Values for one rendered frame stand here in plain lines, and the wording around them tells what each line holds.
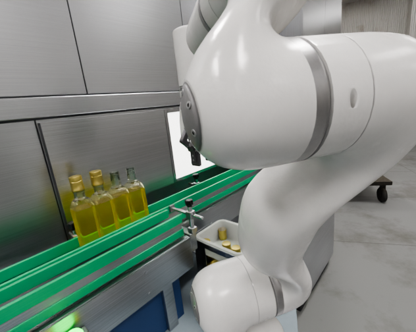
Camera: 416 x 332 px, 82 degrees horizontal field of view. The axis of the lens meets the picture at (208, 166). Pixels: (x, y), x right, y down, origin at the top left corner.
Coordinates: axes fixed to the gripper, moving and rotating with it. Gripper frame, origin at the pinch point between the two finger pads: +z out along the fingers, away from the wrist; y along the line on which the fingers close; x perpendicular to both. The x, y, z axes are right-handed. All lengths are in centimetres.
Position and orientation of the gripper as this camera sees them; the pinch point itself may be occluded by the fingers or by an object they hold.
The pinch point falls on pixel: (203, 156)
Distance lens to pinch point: 65.4
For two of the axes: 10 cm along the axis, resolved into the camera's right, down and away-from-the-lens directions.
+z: 1.0, 9.6, 2.5
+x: 7.4, 1.0, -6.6
